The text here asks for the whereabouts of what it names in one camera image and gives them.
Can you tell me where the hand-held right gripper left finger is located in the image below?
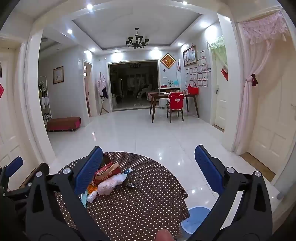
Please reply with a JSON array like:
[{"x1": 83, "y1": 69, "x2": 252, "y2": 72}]
[{"x1": 25, "y1": 146, "x2": 111, "y2": 241}]

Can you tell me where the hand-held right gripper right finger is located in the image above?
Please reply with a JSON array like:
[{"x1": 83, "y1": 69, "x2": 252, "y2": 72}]
[{"x1": 190, "y1": 145, "x2": 273, "y2": 241}]

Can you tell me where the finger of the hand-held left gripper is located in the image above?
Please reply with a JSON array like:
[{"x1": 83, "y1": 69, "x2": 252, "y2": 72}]
[{"x1": 0, "y1": 156, "x2": 32, "y2": 198}]

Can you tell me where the orange snack packet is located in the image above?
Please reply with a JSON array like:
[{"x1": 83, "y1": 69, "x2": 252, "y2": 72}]
[{"x1": 88, "y1": 179, "x2": 99, "y2": 192}]

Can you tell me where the light blue trash bin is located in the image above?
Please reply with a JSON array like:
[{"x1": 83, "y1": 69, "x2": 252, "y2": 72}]
[{"x1": 180, "y1": 206, "x2": 212, "y2": 241}]

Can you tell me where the person's right hand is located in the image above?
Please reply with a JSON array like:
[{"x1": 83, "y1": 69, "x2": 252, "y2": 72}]
[{"x1": 155, "y1": 229, "x2": 174, "y2": 241}]

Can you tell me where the red snack packet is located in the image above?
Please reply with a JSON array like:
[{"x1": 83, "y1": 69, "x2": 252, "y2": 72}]
[{"x1": 94, "y1": 162, "x2": 122, "y2": 181}]

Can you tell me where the dark brown packet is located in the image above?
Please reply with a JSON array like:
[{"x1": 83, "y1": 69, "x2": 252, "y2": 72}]
[{"x1": 102, "y1": 154, "x2": 114, "y2": 167}]

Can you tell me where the pink white plastic bag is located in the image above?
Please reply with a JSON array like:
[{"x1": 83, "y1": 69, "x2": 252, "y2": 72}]
[{"x1": 97, "y1": 173, "x2": 128, "y2": 196}]

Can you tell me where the small white bottle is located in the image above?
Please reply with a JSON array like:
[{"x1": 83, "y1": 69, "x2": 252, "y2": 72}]
[{"x1": 87, "y1": 190, "x2": 98, "y2": 203}]

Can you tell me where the dark wooden chair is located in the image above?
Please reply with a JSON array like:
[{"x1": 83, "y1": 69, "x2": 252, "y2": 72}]
[{"x1": 20, "y1": 162, "x2": 50, "y2": 189}]

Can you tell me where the teal packet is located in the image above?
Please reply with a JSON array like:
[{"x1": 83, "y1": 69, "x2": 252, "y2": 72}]
[{"x1": 80, "y1": 189, "x2": 90, "y2": 208}]

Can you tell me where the white panelled door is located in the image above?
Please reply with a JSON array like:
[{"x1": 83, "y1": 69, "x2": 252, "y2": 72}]
[
  {"x1": 0, "y1": 46, "x2": 30, "y2": 172},
  {"x1": 246, "y1": 39, "x2": 296, "y2": 193},
  {"x1": 215, "y1": 51, "x2": 228, "y2": 131}
]

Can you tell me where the black wrapper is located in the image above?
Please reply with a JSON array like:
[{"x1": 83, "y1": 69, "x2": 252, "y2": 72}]
[{"x1": 122, "y1": 178, "x2": 137, "y2": 188}]

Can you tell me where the red upholstered bench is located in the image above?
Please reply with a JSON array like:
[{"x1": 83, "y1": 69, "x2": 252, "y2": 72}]
[{"x1": 47, "y1": 116, "x2": 81, "y2": 132}]

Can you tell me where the wooden dining chair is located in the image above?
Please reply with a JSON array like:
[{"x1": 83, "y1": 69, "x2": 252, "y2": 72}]
[{"x1": 166, "y1": 97, "x2": 185, "y2": 122}]

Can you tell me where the brown polka dot tablecloth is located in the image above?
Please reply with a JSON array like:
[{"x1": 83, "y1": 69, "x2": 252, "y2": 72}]
[{"x1": 50, "y1": 152, "x2": 191, "y2": 241}]

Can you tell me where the wooden coat stand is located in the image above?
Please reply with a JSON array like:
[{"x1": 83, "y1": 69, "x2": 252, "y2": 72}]
[{"x1": 95, "y1": 72, "x2": 110, "y2": 115}]

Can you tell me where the white clothes rack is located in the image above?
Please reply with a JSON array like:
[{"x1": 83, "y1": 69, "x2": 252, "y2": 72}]
[{"x1": 38, "y1": 76, "x2": 52, "y2": 127}]

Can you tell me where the wooden dining table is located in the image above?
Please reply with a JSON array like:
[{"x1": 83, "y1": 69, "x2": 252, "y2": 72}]
[{"x1": 149, "y1": 91, "x2": 200, "y2": 123}]

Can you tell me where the pink door curtain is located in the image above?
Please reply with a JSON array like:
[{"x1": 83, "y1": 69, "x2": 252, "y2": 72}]
[{"x1": 233, "y1": 10, "x2": 289, "y2": 156}]

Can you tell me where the pink jacket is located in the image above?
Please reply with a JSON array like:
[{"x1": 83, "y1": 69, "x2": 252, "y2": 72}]
[{"x1": 97, "y1": 74, "x2": 107, "y2": 95}]

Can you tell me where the sliding glass door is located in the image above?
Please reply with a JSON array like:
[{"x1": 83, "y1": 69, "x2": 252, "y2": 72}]
[{"x1": 108, "y1": 61, "x2": 160, "y2": 111}]

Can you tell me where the small framed picture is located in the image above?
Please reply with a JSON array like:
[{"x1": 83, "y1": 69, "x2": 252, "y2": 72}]
[{"x1": 53, "y1": 66, "x2": 64, "y2": 84}]

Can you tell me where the large framed picture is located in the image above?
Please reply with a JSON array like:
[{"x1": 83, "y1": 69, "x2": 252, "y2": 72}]
[{"x1": 183, "y1": 45, "x2": 197, "y2": 67}]

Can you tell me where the green door valance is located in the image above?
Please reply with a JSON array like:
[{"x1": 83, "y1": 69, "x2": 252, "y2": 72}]
[{"x1": 208, "y1": 35, "x2": 228, "y2": 70}]

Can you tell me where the black chandelier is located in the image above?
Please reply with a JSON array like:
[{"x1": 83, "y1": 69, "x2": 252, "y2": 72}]
[{"x1": 125, "y1": 28, "x2": 150, "y2": 49}]

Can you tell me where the group of wall certificates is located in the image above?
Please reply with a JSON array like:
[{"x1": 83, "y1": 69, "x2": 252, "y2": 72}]
[{"x1": 185, "y1": 50, "x2": 212, "y2": 88}]

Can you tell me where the red diamond wall decoration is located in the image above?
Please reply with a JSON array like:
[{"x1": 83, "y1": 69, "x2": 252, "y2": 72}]
[{"x1": 160, "y1": 53, "x2": 176, "y2": 69}]

